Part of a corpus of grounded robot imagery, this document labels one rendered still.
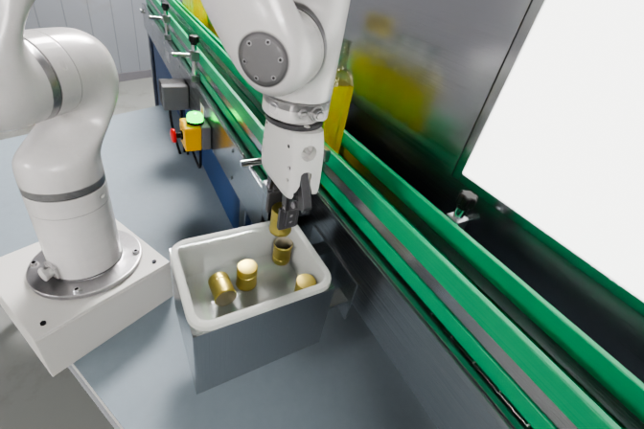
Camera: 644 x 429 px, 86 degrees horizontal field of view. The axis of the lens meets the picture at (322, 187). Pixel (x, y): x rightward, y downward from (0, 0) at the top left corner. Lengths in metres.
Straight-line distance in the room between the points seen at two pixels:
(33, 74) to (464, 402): 0.68
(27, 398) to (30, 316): 0.97
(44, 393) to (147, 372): 0.96
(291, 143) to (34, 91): 0.34
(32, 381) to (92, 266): 1.03
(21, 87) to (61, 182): 0.16
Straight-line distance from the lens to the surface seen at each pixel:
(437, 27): 0.68
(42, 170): 0.66
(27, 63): 0.58
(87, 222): 0.71
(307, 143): 0.42
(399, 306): 0.55
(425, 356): 0.55
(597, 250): 0.56
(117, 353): 0.82
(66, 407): 1.67
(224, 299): 0.61
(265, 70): 0.32
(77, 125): 0.68
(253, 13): 0.32
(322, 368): 0.78
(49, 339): 0.75
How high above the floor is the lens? 1.43
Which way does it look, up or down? 34 degrees down
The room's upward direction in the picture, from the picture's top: 12 degrees clockwise
